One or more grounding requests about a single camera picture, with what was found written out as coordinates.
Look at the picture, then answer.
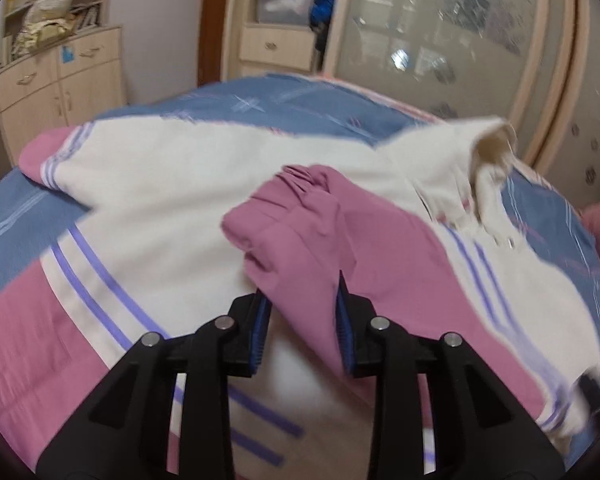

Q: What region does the blue striped bed sheet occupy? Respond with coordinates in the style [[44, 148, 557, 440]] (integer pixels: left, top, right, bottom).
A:
[[0, 72, 600, 470]]

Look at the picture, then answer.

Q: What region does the beige drawer cabinet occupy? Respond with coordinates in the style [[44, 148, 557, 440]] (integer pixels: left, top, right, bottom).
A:
[[0, 0, 126, 162]]

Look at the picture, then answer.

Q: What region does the open wardrobe shelf unit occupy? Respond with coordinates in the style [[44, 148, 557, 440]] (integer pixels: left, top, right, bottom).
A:
[[221, 0, 335, 81]]

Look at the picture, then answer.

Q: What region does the cream pink hooded jacket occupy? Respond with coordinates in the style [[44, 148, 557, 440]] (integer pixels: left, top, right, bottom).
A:
[[0, 116, 600, 479]]

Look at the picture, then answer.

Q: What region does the frosted glass sliding wardrobe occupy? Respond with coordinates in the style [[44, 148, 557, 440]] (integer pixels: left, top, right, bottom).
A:
[[324, 0, 600, 207]]

